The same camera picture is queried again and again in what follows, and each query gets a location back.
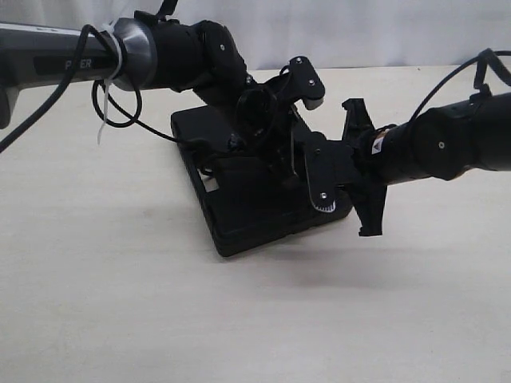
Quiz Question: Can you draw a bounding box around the black plastic case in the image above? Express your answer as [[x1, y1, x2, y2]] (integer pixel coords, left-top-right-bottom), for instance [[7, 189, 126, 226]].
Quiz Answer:
[[169, 103, 356, 259]]

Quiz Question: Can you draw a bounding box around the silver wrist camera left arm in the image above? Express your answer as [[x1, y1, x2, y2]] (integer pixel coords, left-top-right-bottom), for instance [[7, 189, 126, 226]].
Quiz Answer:
[[287, 56, 326, 111]]

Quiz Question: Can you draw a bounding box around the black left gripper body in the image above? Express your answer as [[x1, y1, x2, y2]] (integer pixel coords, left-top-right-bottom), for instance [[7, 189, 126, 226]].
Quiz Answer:
[[134, 10, 300, 188]]

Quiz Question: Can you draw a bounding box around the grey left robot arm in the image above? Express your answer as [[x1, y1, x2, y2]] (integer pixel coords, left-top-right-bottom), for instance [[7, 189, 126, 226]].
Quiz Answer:
[[1, 10, 312, 186]]

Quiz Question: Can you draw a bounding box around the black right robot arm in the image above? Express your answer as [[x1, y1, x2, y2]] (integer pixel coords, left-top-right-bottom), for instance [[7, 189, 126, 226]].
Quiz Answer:
[[342, 93, 510, 237]]

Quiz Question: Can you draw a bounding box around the white backdrop curtain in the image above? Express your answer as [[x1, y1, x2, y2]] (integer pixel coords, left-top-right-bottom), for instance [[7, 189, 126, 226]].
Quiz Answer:
[[0, 0, 511, 73]]

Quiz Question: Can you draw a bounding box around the white zip tie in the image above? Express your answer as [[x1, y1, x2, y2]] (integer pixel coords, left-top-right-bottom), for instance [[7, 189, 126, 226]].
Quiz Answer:
[[97, 21, 123, 145]]

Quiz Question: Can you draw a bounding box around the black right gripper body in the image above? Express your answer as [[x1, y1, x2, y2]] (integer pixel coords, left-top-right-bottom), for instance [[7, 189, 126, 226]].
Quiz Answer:
[[341, 98, 387, 236]]

